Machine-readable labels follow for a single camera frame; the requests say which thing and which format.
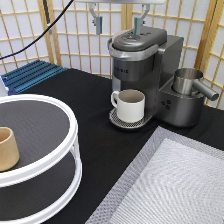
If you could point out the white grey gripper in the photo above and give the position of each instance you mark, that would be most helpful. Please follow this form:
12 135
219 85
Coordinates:
138 21

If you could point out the grey pod coffee machine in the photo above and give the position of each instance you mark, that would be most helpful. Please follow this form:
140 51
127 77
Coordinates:
147 62

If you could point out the wooden shoji screen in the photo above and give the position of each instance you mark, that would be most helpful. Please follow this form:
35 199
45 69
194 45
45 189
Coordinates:
62 32

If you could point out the white ceramic mug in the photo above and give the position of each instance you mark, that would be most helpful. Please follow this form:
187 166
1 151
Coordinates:
129 105

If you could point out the steel milk frother jug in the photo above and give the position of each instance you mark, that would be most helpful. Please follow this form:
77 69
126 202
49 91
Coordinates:
189 80

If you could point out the blue ribbed metal block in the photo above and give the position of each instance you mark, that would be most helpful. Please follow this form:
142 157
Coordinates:
30 75

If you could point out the grey woven placemat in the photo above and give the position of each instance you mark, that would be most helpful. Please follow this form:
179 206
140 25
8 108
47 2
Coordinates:
172 180

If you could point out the white two-tier round shelf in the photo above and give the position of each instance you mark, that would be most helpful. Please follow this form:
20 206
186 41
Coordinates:
49 170

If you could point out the tan wooden cup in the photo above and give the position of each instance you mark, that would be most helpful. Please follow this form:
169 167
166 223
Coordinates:
9 153

